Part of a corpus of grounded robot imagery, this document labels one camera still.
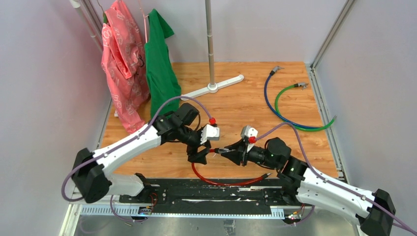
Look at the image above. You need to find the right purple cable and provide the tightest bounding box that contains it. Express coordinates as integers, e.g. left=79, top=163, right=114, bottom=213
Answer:
left=248, top=122, right=417, bottom=236

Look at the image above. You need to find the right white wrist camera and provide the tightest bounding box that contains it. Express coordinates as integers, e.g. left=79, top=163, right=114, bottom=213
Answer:
left=240, top=125, right=258, bottom=144

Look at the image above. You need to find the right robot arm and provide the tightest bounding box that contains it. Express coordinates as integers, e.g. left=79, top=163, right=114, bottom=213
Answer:
left=214, top=138, right=395, bottom=236

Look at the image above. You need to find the red cable lock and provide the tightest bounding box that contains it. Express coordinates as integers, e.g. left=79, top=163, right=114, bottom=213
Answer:
left=186, top=147, right=271, bottom=187

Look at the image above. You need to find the pink patterned garment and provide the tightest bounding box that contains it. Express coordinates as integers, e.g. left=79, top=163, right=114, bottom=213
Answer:
left=101, top=0, right=149, bottom=134

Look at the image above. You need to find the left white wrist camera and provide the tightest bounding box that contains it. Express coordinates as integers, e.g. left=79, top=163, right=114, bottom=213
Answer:
left=200, top=124, right=220, bottom=144

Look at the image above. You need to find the white clothes rack stand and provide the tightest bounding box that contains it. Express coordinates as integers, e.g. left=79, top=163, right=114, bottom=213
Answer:
left=181, top=0, right=244, bottom=101

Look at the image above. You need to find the aluminium frame rail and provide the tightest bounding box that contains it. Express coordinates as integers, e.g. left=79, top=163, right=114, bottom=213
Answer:
left=59, top=182, right=375, bottom=236

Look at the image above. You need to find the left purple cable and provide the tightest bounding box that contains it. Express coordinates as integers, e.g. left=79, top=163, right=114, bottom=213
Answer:
left=61, top=95, right=218, bottom=224

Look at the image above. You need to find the green cable lock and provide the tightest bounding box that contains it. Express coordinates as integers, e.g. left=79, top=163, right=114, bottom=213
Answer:
left=274, top=82, right=337, bottom=132

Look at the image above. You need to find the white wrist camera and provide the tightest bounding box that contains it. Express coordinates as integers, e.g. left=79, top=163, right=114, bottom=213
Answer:
left=240, top=125, right=258, bottom=144
left=200, top=124, right=220, bottom=144

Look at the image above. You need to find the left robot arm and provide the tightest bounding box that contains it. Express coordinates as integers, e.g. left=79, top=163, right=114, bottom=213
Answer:
left=70, top=103, right=220, bottom=204

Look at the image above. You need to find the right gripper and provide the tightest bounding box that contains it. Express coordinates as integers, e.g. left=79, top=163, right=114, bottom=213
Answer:
left=222, top=138, right=280, bottom=169

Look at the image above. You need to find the green t-shirt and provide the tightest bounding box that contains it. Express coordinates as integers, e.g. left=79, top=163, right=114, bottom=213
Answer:
left=145, top=9, right=181, bottom=117

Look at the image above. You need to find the purple cable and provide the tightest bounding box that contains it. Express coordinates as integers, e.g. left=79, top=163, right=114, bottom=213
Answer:
left=61, top=95, right=218, bottom=224
left=248, top=122, right=417, bottom=236

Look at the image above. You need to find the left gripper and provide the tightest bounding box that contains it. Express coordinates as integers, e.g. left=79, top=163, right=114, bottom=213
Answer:
left=178, top=125, right=210, bottom=164

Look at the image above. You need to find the blue cable lock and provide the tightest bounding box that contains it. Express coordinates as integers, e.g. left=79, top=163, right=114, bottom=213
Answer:
left=263, top=65, right=326, bottom=132

